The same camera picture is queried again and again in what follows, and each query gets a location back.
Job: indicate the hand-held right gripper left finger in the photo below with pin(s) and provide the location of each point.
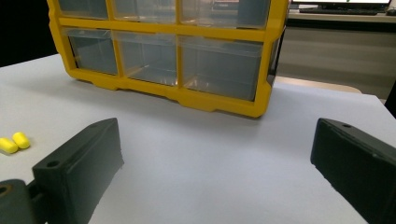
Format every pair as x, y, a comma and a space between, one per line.
77, 168

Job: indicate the yellow and black drawer organizer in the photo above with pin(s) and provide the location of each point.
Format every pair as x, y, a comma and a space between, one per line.
199, 101

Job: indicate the background desk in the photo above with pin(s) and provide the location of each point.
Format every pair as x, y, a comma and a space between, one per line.
342, 18

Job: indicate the beige wooden table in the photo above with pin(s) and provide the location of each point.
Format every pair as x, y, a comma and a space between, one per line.
311, 83

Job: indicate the set of clear organizer bins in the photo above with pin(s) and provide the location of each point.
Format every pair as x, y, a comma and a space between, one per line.
218, 68

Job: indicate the yellow foam earplug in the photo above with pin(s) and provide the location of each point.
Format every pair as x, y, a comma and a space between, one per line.
7, 145
21, 140

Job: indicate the black keyboard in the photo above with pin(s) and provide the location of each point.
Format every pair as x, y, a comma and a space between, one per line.
337, 11

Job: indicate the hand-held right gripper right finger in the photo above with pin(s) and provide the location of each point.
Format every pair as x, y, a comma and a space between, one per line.
358, 168

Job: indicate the clear plastic drawer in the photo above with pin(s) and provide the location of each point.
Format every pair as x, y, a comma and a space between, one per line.
93, 49

